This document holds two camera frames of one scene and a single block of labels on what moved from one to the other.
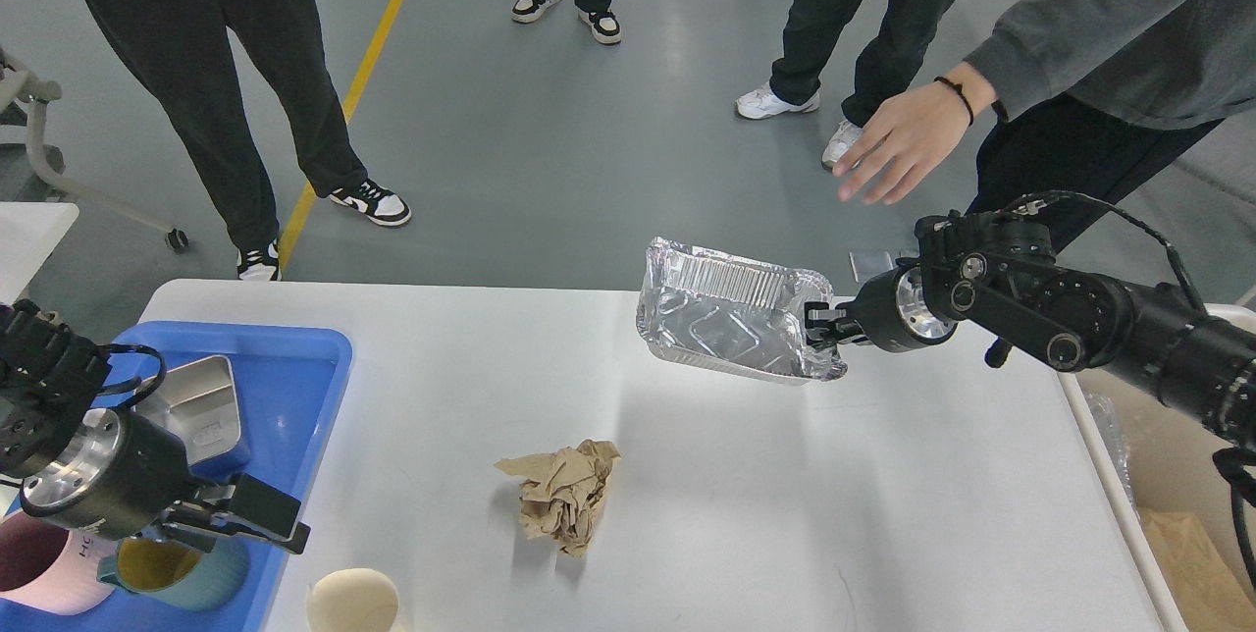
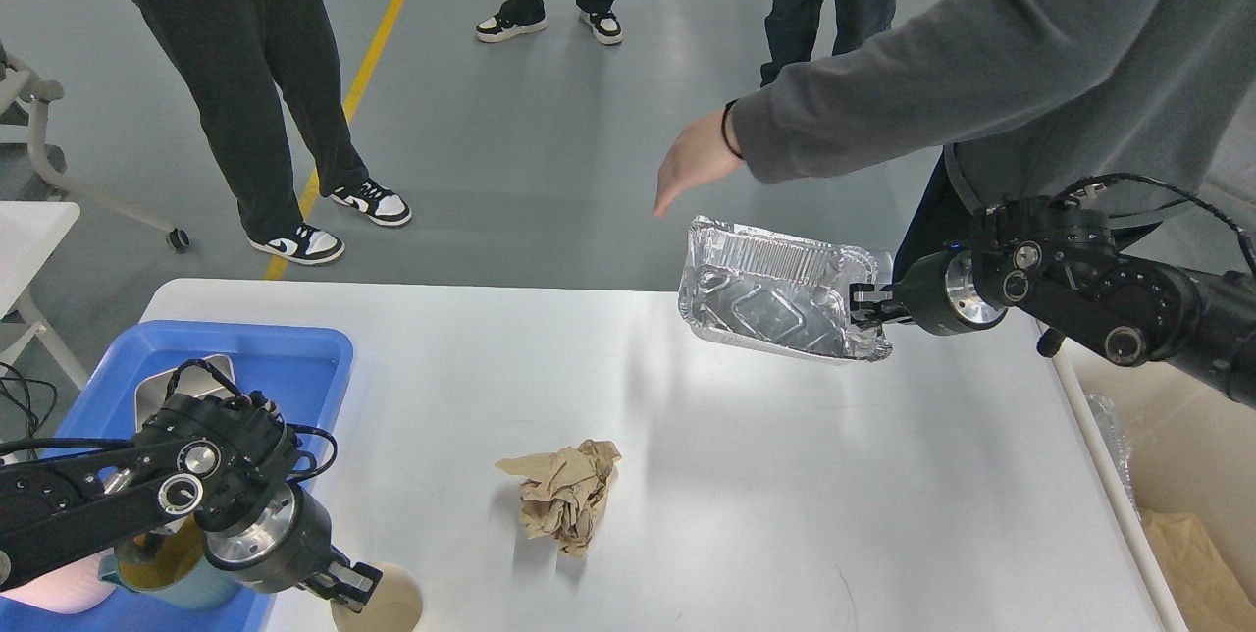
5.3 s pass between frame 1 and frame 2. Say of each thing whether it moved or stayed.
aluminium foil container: moved
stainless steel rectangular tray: stayed
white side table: stayed
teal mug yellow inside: stayed
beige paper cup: moved
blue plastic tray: stayed
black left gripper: moved
